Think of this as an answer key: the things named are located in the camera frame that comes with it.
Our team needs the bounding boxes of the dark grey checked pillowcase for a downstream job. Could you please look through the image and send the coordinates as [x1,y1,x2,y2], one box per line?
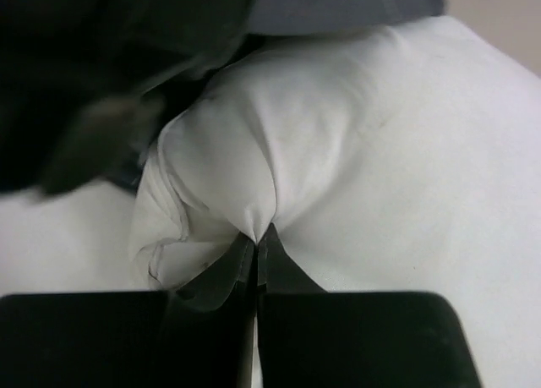
[1,0,445,196]

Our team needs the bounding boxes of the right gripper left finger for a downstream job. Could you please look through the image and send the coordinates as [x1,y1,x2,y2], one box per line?
[1,235,255,387]

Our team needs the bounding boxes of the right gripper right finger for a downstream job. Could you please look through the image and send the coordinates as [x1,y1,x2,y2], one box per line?
[257,227,481,388]

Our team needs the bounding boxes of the white pillow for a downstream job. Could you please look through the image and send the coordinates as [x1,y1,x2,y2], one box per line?
[1,16,540,387]

